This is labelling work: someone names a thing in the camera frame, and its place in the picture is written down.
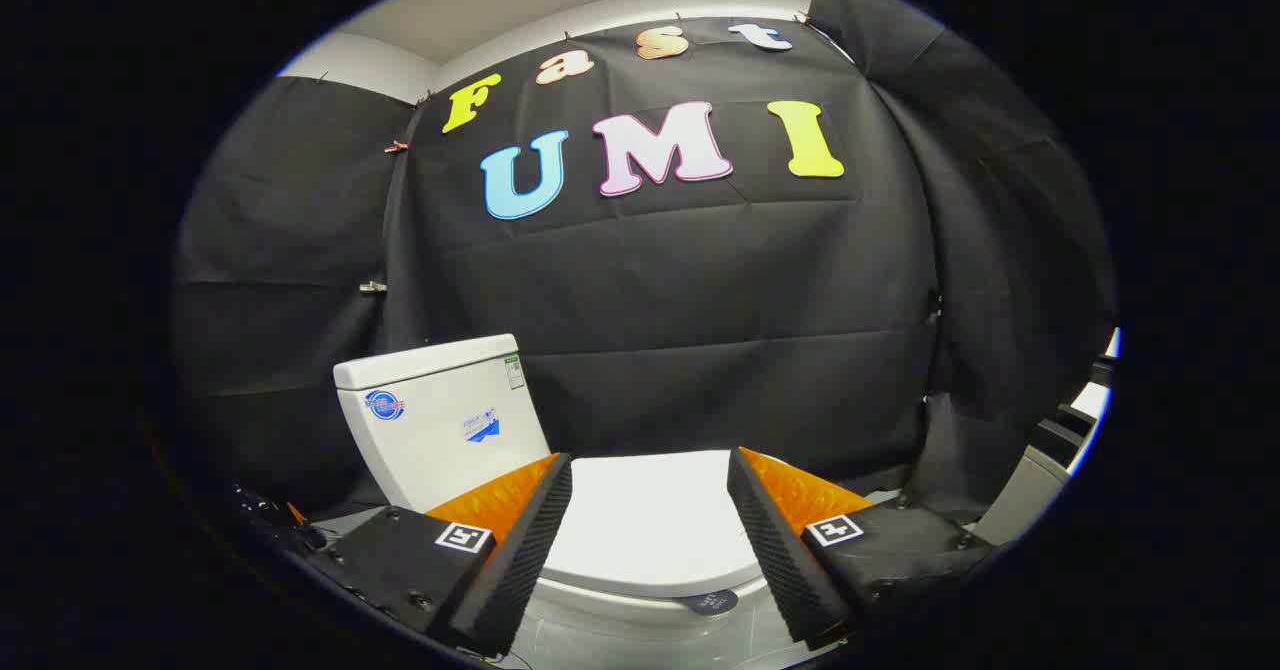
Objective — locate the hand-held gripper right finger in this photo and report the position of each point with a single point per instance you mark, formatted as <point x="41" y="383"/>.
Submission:
<point x="785" y="560"/>

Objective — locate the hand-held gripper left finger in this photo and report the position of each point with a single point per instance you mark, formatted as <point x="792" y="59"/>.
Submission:
<point x="520" y="560"/>

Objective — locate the white toilet lid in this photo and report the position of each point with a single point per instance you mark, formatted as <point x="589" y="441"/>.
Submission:
<point x="650" y="520"/>

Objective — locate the white ceramic toilet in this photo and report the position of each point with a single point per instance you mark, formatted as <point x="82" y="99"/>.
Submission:
<point x="440" y="450"/>

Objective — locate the grey board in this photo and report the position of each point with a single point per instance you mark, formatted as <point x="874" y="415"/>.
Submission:
<point x="1020" y="500"/>

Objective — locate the black backdrop cloth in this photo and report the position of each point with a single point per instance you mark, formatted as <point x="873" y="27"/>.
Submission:
<point x="700" y="280"/>

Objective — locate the white panel with black bars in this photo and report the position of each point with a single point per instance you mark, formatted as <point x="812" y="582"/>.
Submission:
<point x="1092" y="408"/>

